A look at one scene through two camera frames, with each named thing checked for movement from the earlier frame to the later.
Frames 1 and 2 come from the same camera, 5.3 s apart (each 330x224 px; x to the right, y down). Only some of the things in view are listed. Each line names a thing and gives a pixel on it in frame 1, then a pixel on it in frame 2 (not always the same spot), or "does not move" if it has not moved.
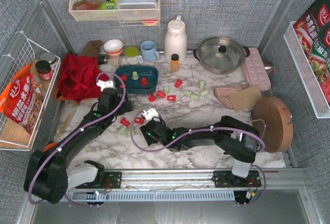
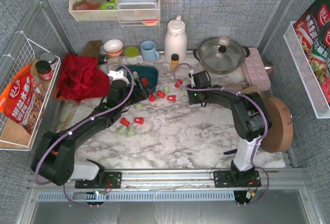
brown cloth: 92,48 does not move
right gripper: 145,130 to 190,98
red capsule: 144,81 does not move
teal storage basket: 137,79 does not move
